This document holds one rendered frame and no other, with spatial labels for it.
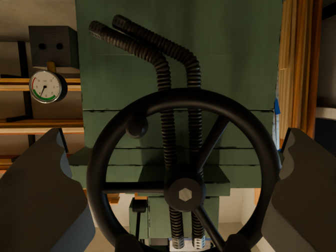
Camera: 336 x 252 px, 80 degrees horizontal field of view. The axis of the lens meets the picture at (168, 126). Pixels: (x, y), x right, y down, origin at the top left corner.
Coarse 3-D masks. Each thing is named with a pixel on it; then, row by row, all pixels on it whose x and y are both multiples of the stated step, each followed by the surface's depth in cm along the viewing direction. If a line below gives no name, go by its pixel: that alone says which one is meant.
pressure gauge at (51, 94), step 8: (48, 64) 40; (40, 72) 38; (48, 72) 38; (32, 80) 39; (40, 80) 39; (48, 80) 39; (56, 80) 39; (64, 80) 41; (32, 88) 39; (40, 88) 39; (48, 88) 39; (56, 88) 39; (64, 88) 40; (40, 96) 39; (48, 96) 39; (56, 96) 39; (64, 96) 42
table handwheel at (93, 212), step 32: (160, 96) 27; (192, 96) 27; (224, 96) 27; (224, 128) 28; (256, 128) 27; (96, 160) 28; (192, 160) 29; (96, 192) 29; (128, 192) 30; (160, 192) 30; (192, 192) 28; (256, 224) 30
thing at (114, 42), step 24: (96, 24) 34; (120, 24) 34; (144, 48) 32; (168, 48) 32; (168, 72) 32; (192, 72) 32; (168, 120) 34; (192, 120) 34; (168, 144) 35; (192, 144) 35; (168, 168) 36; (192, 216) 38; (192, 240) 40
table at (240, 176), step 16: (80, 160) 51; (80, 176) 48; (112, 176) 48; (128, 176) 48; (144, 176) 41; (160, 176) 41; (208, 176) 41; (224, 176) 41; (240, 176) 48; (256, 176) 48; (208, 192) 39; (224, 192) 39
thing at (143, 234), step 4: (128, 208) 87; (132, 212) 86; (144, 212) 86; (132, 216) 86; (136, 216) 86; (140, 216) 86; (144, 216) 86; (132, 220) 87; (140, 220) 87; (144, 220) 87; (132, 224) 87; (140, 224) 87; (144, 224) 87; (132, 228) 87; (140, 228) 87; (144, 228) 87; (132, 232) 88; (140, 232) 88; (144, 232) 88; (140, 236) 88; (144, 236) 88
